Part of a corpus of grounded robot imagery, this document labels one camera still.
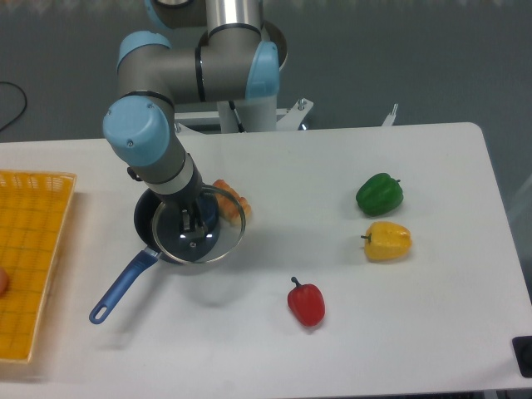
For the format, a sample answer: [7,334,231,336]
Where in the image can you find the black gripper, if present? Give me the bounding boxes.
[159,169,213,239]

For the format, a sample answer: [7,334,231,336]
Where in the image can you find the glass pan lid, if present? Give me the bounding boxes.
[151,185,247,264]

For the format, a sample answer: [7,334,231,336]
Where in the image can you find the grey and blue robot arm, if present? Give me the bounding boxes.
[102,1,280,226]

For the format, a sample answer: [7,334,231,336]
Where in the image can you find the blue frying pan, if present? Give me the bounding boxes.
[88,187,221,325]

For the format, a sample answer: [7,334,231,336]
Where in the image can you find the toy croissant bread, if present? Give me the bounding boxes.
[213,179,252,226]

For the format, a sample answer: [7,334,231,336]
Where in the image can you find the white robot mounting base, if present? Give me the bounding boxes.
[173,97,400,135]

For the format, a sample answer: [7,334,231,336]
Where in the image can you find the red bell pepper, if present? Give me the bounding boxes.
[287,277,326,328]

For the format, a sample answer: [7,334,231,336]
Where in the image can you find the yellow woven basket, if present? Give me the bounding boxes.
[1,170,77,363]

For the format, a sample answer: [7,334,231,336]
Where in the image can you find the green bell pepper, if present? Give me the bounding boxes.
[355,173,404,217]

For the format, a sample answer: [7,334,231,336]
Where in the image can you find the yellow bell pepper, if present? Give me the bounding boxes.
[361,221,412,262]

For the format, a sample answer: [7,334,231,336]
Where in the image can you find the black cable on floor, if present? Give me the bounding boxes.
[0,81,28,132]

